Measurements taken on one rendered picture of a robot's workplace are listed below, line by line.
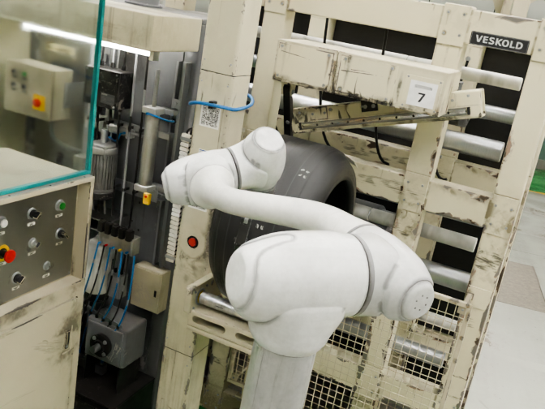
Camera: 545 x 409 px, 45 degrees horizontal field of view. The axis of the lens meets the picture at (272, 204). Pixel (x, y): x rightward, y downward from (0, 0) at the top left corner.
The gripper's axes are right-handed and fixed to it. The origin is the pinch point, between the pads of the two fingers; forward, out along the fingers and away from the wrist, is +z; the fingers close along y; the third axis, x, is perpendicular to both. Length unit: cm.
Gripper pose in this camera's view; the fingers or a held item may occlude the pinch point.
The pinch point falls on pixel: (247, 226)
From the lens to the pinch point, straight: 183.4
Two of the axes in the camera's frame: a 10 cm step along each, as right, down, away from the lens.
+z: -1.4, 5.1, 8.5
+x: 9.5, 3.2, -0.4
